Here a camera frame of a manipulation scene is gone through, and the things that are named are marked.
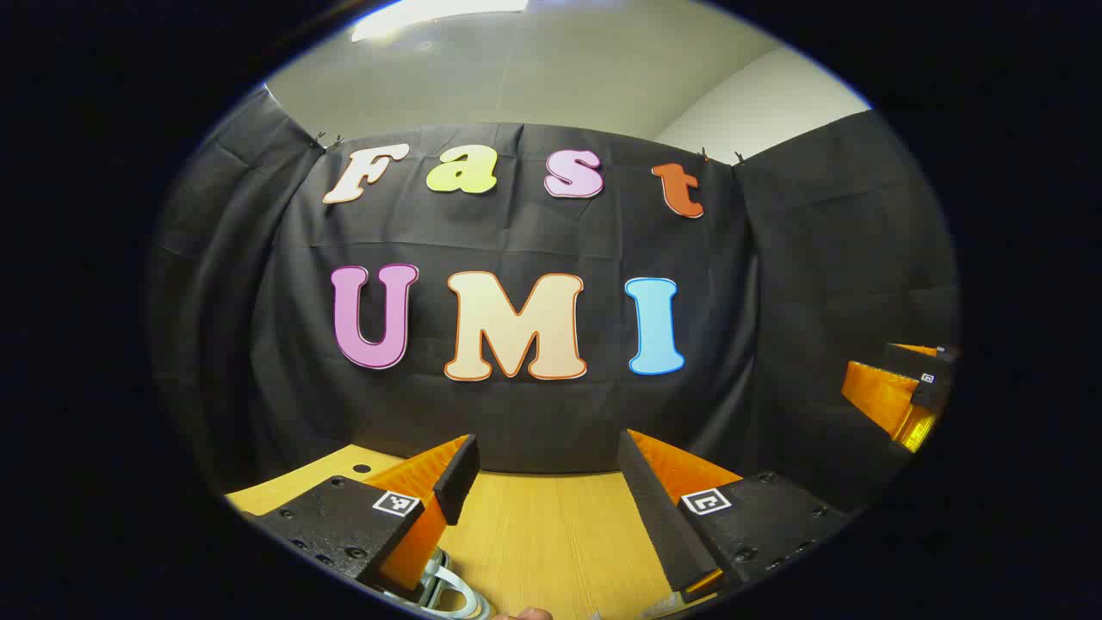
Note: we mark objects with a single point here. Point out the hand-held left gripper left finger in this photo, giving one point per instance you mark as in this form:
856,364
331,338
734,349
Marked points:
456,482

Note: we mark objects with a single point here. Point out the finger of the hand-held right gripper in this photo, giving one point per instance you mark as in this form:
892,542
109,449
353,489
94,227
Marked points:
925,351
887,400

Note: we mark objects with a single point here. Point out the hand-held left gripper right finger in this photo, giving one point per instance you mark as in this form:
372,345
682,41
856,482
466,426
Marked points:
659,517

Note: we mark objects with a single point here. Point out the light blue small suitcase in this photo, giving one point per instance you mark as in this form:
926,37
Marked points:
456,590

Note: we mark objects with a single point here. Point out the black backdrop cloth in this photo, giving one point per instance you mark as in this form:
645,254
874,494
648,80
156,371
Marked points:
516,232

